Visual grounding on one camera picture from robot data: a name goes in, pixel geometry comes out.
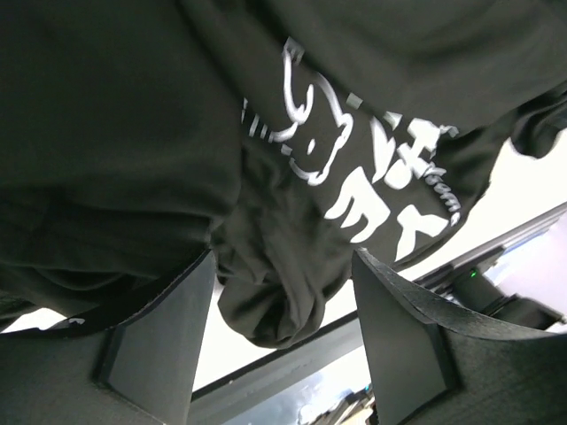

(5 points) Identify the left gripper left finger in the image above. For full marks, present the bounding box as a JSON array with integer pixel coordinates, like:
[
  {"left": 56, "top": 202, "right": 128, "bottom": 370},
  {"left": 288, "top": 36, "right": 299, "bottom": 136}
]
[{"left": 1, "top": 251, "right": 215, "bottom": 424}]

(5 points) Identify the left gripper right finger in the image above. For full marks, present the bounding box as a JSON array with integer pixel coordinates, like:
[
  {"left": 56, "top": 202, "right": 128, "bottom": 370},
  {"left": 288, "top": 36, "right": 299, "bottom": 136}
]
[{"left": 352, "top": 251, "right": 566, "bottom": 424}]

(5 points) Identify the black t shirt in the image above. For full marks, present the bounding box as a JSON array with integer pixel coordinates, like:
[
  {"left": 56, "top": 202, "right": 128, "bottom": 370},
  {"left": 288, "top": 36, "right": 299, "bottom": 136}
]
[{"left": 1, "top": 1, "right": 566, "bottom": 348}]

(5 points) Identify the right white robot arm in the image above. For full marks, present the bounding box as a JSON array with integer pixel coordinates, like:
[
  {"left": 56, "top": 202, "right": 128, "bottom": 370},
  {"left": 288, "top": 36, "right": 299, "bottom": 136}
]
[{"left": 451, "top": 218, "right": 566, "bottom": 334}]

